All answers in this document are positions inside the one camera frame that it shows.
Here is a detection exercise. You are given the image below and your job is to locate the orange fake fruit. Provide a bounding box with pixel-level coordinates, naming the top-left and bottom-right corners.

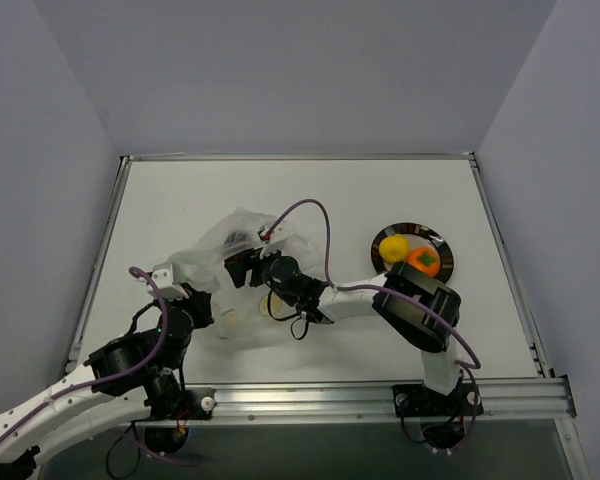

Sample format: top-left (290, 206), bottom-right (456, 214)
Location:
top-left (407, 246), bottom-right (441, 278)

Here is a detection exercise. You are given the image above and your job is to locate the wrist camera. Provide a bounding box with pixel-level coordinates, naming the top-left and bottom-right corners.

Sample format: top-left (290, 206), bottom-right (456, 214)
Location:
top-left (150, 263), bottom-right (188, 301)
top-left (256, 224), bottom-right (294, 259)

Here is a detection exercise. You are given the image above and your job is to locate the translucent plastic bag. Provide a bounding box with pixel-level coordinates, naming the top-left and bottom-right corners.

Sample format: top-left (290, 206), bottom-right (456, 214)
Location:
top-left (167, 208), bottom-right (324, 340)

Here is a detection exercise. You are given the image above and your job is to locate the dark red fake fruit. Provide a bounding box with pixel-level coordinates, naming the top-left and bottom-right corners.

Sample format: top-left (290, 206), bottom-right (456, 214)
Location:
top-left (224, 231), bottom-right (252, 246)

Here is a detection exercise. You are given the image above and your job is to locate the black rimmed plate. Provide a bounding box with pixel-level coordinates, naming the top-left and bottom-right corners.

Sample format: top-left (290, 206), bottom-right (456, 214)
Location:
top-left (370, 222), bottom-right (454, 283)

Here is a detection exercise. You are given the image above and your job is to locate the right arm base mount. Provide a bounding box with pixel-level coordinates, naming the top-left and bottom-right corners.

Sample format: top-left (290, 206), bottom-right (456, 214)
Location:
top-left (392, 381), bottom-right (484, 454)

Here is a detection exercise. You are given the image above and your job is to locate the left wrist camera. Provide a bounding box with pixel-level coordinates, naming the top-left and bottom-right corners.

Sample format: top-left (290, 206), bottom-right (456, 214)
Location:
top-left (150, 263), bottom-right (188, 301)

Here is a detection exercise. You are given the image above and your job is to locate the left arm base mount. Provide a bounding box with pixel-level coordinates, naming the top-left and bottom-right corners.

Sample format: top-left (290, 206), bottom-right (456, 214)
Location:
top-left (143, 387), bottom-right (216, 454)

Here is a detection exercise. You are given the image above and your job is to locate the aluminium front rail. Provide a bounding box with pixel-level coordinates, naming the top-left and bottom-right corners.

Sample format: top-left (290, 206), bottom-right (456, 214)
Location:
top-left (87, 377), bottom-right (577, 426)

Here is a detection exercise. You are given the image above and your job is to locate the yellow fake lemon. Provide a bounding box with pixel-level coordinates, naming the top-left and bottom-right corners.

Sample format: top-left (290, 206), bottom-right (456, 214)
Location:
top-left (378, 234), bottom-right (410, 264)

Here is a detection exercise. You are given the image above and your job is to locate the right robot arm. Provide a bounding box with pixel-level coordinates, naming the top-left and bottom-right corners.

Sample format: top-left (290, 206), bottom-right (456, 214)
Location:
top-left (224, 249), bottom-right (461, 413)

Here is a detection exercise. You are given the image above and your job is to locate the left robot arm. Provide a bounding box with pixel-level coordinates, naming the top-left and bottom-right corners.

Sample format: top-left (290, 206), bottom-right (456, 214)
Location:
top-left (0, 284), bottom-right (214, 473)

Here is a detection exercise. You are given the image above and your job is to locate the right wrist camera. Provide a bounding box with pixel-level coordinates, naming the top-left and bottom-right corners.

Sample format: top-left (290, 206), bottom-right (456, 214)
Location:
top-left (256, 224), bottom-right (294, 259)

